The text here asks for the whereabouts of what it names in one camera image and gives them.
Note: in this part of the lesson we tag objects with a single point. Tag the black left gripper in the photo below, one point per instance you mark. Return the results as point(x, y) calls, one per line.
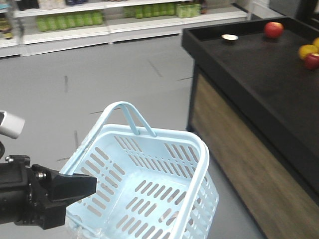
point(33, 195)

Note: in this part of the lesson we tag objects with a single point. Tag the light blue plastic basket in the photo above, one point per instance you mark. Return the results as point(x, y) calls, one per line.
point(152, 183)

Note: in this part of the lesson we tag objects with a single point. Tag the white supermarket shelf unit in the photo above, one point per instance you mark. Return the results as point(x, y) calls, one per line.
point(31, 27)

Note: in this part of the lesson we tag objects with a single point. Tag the black wood display table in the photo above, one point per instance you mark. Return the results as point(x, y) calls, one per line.
point(257, 108)

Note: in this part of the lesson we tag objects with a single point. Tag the small white dish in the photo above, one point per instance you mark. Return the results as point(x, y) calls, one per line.
point(230, 37)

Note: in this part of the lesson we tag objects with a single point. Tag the red apple far left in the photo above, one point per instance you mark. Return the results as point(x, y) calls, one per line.
point(273, 30)

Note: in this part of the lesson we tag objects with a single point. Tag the yellow apple front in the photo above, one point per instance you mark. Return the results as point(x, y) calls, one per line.
point(307, 49)

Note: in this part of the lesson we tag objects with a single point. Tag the yellow apple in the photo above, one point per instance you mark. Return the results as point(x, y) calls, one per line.
point(316, 42)
point(307, 49)

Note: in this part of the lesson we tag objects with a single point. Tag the small dark red apple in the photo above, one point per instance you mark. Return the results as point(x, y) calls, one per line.
point(311, 61)

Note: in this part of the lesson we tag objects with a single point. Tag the yellow apple back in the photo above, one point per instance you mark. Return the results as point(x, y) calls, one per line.
point(316, 42)

